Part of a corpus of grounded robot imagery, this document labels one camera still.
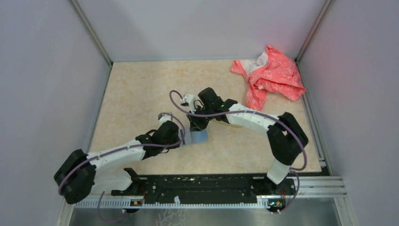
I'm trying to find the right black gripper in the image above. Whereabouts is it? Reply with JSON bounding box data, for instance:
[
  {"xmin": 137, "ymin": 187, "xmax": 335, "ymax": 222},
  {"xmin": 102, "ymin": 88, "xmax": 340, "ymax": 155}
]
[{"xmin": 186, "ymin": 105, "xmax": 214, "ymax": 132}]

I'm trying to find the grey white credit card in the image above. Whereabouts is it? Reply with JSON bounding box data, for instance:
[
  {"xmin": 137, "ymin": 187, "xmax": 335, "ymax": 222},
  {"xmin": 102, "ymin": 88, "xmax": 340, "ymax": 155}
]
[{"xmin": 180, "ymin": 129, "xmax": 193, "ymax": 146}]

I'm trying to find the beige card holder wallet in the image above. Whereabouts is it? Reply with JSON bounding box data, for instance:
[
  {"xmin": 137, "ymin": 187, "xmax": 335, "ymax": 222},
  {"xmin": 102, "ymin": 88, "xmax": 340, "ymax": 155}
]
[{"xmin": 191, "ymin": 129, "xmax": 209, "ymax": 145}]

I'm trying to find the beige tray of cards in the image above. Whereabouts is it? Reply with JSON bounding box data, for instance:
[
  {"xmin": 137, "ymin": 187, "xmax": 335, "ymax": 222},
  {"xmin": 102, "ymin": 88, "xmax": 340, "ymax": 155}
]
[{"xmin": 213, "ymin": 120, "xmax": 243, "ymax": 128}]

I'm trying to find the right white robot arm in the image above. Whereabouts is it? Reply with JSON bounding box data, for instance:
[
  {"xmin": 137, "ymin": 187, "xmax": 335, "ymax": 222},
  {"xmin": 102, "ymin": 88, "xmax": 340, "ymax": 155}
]
[{"xmin": 180, "ymin": 87, "xmax": 309, "ymax": 194}]

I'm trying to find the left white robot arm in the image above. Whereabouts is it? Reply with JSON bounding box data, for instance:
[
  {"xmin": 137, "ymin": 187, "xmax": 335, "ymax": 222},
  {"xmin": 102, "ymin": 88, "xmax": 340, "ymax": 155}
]
[{"xmin": 54, "ymin": 121, "xmax": 182, "ymax": 204}]

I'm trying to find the pink crumpled cloth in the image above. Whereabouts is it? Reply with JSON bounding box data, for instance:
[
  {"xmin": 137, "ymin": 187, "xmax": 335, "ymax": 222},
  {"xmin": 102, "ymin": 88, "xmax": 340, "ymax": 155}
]
[{"xmin": 230, "ymin": 45, "xmax": 306, "ymax": 111}]

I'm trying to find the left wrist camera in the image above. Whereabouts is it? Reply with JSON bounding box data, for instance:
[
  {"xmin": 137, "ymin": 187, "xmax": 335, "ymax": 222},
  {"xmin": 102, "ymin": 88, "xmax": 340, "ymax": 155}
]
[{"xmin": 158, "ymin": 113, "xmax": 173, "ymax": 126}]

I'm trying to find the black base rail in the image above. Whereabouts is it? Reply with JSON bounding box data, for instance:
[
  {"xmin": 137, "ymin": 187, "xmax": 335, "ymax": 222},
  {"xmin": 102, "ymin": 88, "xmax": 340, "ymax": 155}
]
[{"xmin": 111, "ymin": 173, "xmax": 295, "ymax": 204}]

